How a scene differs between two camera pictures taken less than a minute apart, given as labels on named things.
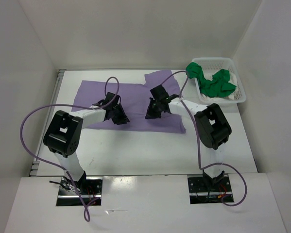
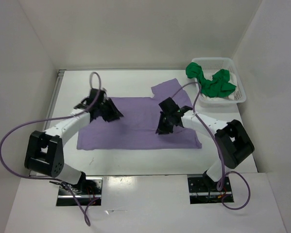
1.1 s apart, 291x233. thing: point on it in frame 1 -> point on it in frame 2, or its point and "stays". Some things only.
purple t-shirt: [134, 97] -> [137, 129]
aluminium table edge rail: [35, 163] stays
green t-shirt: [218, 86] stays
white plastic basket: [213, 65] stays
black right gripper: [150, 113] -> [162, 129]
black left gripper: [119, 121] -> [114, 114]
